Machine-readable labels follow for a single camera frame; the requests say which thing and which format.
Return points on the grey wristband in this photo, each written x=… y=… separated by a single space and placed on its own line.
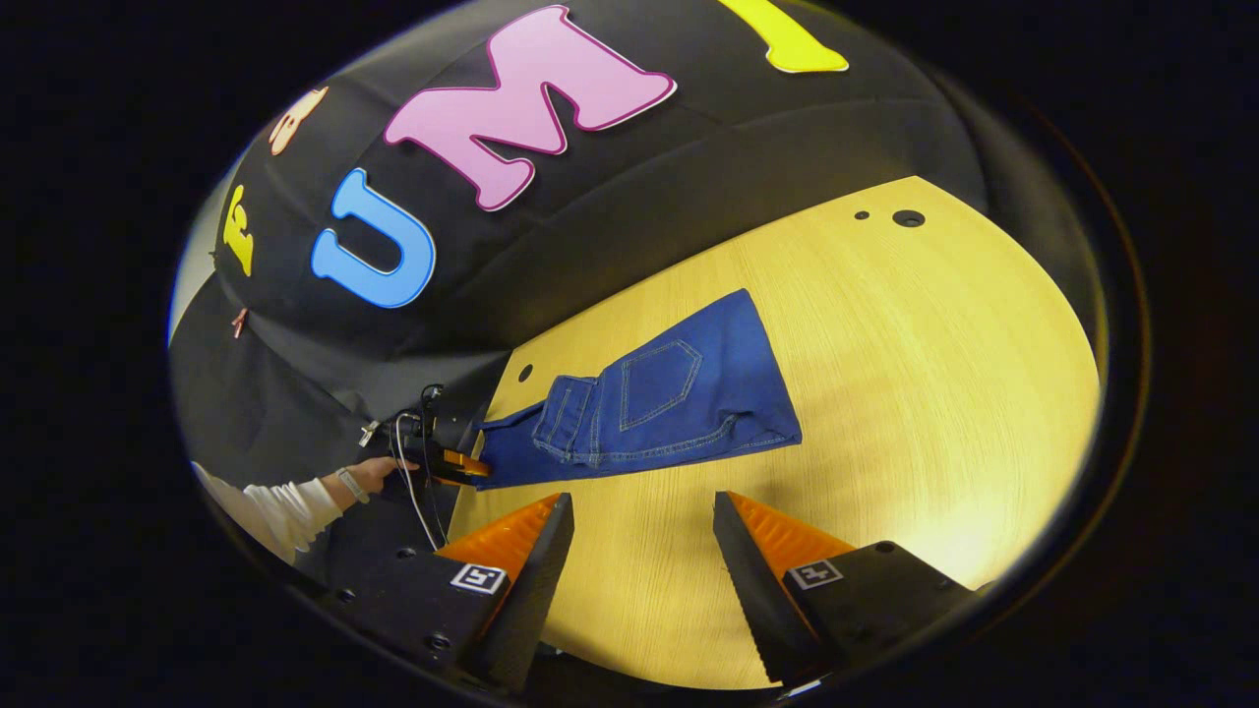
x=352 y=485

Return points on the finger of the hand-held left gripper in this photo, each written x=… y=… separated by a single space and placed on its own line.
x=464 y=467

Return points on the blue denim jeans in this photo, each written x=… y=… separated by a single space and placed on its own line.
x=689 y=393

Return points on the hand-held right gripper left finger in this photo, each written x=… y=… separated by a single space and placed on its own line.
x=531 y=600

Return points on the black backdrop cloth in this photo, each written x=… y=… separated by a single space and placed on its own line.
x=590 y=216

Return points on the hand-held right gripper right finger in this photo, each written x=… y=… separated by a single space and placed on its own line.
x=757 y=600

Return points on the small red clip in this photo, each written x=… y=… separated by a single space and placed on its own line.
x=239 y=323

